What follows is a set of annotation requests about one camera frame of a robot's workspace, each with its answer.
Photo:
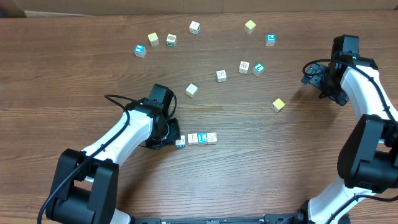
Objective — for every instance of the green 7 block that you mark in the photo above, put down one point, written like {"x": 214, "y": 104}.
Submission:
{"x": 258, "y": 69}

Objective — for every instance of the plain wood block R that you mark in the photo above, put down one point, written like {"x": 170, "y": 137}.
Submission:
{"x": 221, "y": 76}

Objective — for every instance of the wood block green J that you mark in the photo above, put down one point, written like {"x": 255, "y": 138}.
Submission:
{"x": 194, "y": 27}

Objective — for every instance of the red U block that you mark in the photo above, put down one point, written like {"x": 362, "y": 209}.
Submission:
{"x": 180, "y": 143}

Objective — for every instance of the yellow top block left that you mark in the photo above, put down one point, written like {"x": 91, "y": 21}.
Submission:
{"x": 153, "y": 39}

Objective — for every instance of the brown engraved wood block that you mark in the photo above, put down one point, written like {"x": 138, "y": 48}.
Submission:
{"x": 212, "y": 138}

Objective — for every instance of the blue P block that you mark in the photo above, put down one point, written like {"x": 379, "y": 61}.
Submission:
{"x": 270, "y": 40}

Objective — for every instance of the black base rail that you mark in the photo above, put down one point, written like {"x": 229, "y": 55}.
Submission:
{"x": 265, "y": 219}

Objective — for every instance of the yellow top block far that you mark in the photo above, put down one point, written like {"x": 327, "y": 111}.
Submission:
{"x": 249, "y": 27}

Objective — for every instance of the wood block red side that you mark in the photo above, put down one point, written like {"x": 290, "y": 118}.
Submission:
{"x": 243, "y": 67}

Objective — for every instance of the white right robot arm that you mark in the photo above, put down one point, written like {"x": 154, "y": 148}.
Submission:
{"x": 367, "y": 163}

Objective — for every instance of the green B block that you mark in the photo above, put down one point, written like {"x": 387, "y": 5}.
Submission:
{"x": 171, "y": 40}

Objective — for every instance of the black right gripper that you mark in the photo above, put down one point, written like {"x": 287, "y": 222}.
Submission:
{"x": 317, "y": 73}

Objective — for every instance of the blue top block left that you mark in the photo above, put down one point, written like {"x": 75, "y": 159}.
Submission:
{"x": 140, "y": 50}

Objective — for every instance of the plain wood block S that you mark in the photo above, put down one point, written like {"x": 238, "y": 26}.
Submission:
{"x": 191, "y": 90}

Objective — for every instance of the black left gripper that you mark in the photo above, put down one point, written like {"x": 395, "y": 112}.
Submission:
{"x": 175, "y": 134}

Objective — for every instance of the yellow top block near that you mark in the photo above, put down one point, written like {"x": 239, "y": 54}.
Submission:
{"x": 277, "y": 105}

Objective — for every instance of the blue L block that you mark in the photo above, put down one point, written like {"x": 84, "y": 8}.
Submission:
{"x": 202, "y": 138}

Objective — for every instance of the yellow block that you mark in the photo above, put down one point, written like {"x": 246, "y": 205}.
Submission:
{"x": 249, "y": 27}
{"x": 277, "y": 105}
{"x": 153, "y": 39}

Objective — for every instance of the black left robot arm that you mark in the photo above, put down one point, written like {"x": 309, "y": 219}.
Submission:
{"x": 85, "y": 184}

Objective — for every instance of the blue T block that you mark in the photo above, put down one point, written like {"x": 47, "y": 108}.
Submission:
{"x": 192, "y": 138}

